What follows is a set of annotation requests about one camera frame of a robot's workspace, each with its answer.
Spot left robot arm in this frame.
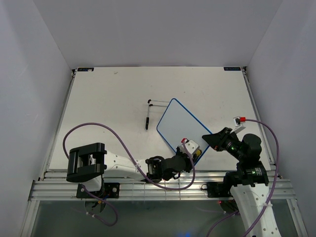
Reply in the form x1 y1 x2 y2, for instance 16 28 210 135
66 139 200 198

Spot left blue corner label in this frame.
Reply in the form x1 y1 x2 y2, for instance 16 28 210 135
77 68 94 72

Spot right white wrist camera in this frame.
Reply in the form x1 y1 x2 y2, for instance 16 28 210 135
232 117 246 134

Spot aluminium frame rail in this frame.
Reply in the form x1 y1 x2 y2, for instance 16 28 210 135
27 162 297 202

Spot wire whiteboard stand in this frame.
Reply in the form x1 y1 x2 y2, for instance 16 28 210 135
145 99 170 130

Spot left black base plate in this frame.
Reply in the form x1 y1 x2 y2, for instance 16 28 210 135
76 183 120 198

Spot blue framed whiteboard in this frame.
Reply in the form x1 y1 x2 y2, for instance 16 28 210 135
156 98 213 166

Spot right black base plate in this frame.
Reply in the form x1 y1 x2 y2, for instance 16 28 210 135
201 182 232 198

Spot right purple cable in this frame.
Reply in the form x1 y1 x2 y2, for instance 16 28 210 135
197 118 279 237

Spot right blue corner label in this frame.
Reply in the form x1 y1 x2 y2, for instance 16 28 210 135
223 67 241 71

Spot blue corner label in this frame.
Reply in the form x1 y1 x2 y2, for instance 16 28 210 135
77 68 94 72
223 67 241 71

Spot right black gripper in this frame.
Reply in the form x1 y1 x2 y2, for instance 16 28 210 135
201 126 245 161

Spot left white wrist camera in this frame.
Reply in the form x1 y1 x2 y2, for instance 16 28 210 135
176 138 200 158

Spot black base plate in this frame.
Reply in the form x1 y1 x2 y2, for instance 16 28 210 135
201 182 232 198
76 183 120 198

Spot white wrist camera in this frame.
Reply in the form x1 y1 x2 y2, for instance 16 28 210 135
232 117 246 134
176 138 200 158

